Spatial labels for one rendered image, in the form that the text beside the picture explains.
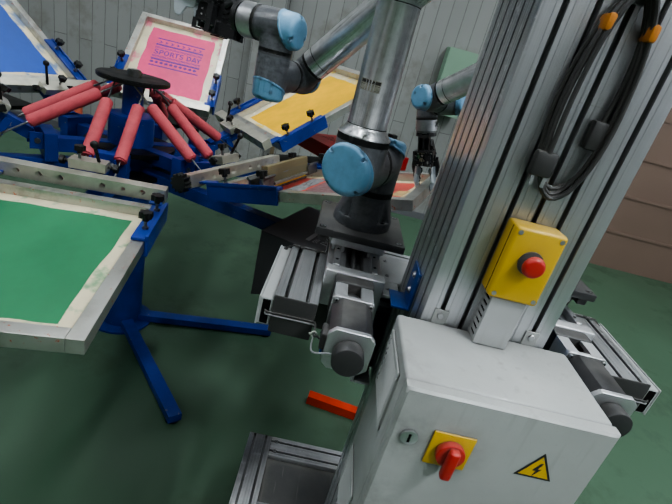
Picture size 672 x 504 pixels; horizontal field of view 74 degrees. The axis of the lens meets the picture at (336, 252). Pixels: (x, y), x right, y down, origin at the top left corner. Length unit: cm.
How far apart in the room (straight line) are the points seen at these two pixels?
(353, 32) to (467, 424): 84
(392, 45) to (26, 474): 190
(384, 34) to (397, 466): 77
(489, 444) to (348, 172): 56
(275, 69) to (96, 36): 512
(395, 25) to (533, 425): 73
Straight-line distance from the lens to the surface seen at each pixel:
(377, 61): 94
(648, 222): 665
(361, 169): 93
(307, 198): 156
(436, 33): 542
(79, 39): 623
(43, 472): 213
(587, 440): 83
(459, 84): 142
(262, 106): 291
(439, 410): 73
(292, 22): 106
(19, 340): 111
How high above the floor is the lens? 164
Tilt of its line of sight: 24 degrees down
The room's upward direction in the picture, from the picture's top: 15 degrees clockwise
